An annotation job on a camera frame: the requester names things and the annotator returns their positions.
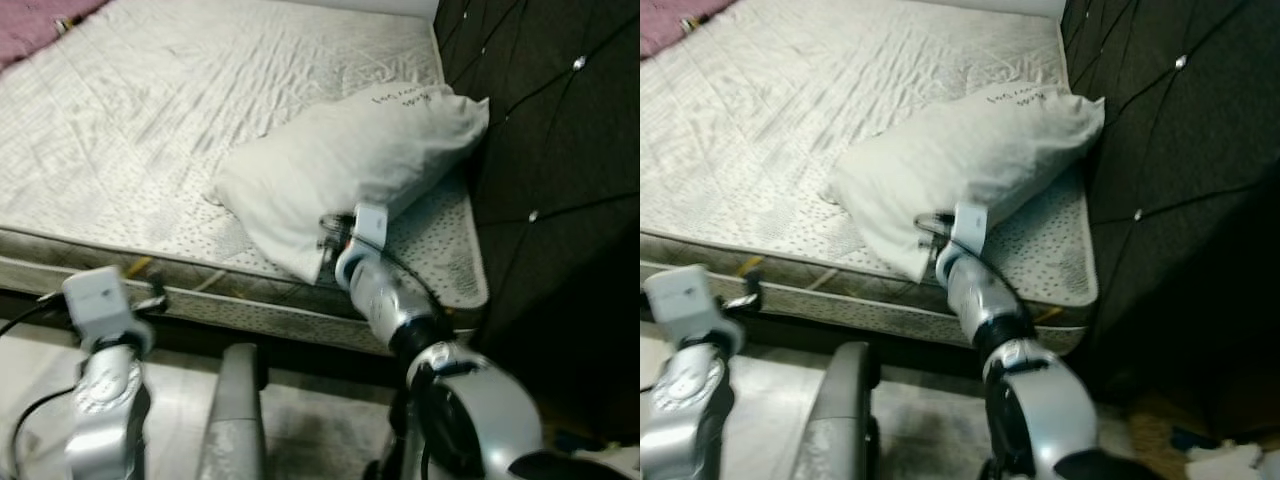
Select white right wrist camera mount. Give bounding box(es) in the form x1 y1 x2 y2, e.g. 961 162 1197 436
350 203 389 253
950 203 991 256

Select white pillow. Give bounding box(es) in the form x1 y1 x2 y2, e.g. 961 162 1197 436
205 82 491 286
820 80 1107 285

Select silver robot left leg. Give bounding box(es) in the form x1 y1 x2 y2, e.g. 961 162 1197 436
195 342 269 480
790 342 881 480

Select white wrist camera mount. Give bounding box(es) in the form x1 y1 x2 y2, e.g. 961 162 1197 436
643 265 718 348
350 203 389 253
62 265 138 348
950 203 991 256

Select black left wrist camera cable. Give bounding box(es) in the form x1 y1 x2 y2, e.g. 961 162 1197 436
0 293 69 339

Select black tufted bed headboard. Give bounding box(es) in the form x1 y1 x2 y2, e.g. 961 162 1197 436
1060 0 1280 441
432 0 641 446

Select purple cartoon print blanket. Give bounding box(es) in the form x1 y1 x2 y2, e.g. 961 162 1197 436
640 0 738 59
0 0 109 73

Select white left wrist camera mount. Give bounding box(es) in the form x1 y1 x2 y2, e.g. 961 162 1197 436
643 265 718 348
62 265 138 348

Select grey patterned quilted mattress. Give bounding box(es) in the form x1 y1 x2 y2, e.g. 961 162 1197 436
0 0 491 358
640 0 1101 353

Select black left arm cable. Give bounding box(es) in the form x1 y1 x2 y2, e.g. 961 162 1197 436
0 388 76 476

